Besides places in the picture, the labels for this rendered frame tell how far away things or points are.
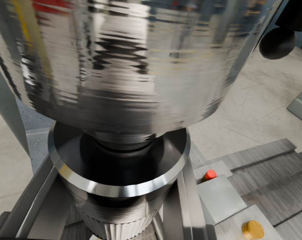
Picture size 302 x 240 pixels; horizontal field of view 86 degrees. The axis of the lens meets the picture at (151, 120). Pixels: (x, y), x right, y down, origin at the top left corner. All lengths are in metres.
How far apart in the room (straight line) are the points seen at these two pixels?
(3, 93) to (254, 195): 0.67
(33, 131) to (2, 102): 0.10
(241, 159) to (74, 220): 0.45
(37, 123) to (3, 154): 1.33
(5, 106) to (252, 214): 0.58
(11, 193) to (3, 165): 0.26
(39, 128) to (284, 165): 0.69
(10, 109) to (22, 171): 1.13
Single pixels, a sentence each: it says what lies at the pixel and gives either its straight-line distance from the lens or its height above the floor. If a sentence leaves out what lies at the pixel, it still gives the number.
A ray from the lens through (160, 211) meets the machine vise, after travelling 0.32.
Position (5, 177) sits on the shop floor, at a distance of 1.67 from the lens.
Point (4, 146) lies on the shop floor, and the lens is 1.86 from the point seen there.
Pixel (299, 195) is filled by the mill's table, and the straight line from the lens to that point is 0.60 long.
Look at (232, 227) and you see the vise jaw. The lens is 0.31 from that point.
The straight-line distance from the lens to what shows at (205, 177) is 0.31.
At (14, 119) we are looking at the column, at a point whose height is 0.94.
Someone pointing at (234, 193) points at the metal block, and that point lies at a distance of 0.30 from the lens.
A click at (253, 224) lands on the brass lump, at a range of 0.31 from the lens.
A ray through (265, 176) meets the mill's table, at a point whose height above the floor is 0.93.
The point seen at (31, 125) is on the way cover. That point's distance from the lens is 0.49.
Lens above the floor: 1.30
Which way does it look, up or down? 44 degrees down
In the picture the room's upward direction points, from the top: 12 degrees clockwise
